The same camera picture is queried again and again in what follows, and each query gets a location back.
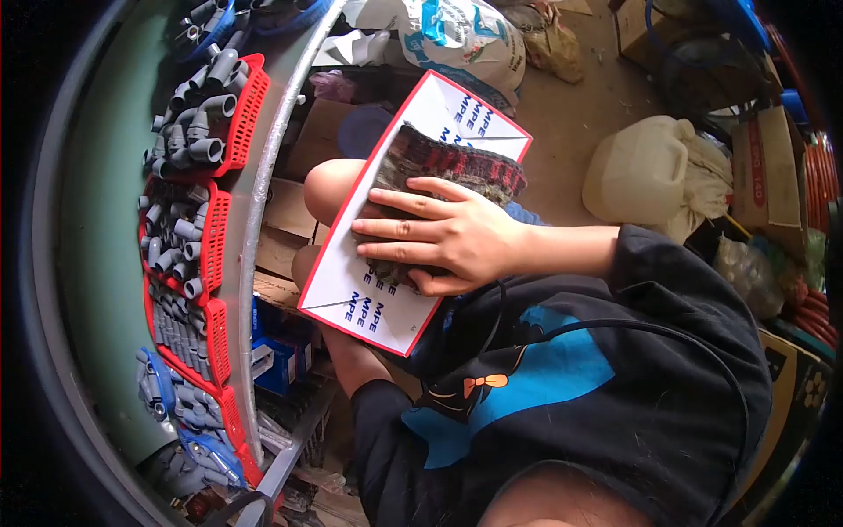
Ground white plastic jerrycan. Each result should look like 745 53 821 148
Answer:
582 115 690 225

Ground dark blue round lid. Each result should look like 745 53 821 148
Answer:
337 104 395 160

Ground red and dark knitted cloth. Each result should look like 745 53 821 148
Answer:
356 122 528 291

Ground person's right hand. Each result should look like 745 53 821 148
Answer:
351 177 530 298

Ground person's right middle finger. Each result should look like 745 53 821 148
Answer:
351 219 439 241

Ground person's body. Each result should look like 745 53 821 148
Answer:
351 224 775 527

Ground stack of flat cardboard boxes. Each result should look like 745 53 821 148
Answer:
253 97 360 314

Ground brown paper bag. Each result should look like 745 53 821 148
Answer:
520 3 586 85

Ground person's right thumb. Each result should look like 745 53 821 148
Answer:
407 267 472 298

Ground person's right little finger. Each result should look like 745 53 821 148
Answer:
406 177 478 204

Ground dark carton with flower print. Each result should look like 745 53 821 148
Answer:
731 328 836 521

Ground pink plastic bag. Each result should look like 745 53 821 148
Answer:
308 69 358 104

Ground pile of small blue boxes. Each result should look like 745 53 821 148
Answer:
250 300 316 398

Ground person's legs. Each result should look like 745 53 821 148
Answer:
290 158 548 404

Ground coil of red hose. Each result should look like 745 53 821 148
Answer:
805 130 842 235

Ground clear plastic bag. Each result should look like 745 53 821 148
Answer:
713 235 786 320

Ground person's right ring finger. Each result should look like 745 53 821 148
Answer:
368 188 455 218

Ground person's right index finger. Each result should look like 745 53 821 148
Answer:
355 242 436 266

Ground crumpled white bag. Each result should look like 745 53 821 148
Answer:
659 120 734 246

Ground white sack with blue print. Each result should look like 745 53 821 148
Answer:
342 0 528 109

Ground cardboard box with red label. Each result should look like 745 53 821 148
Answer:
730 104 812 259

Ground plain cardboard box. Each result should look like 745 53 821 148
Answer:
609 0 666 70

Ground full shop shelf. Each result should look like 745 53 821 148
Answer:
20 0 350 527

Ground white box with red edges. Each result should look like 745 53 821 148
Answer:
297 69 533 358

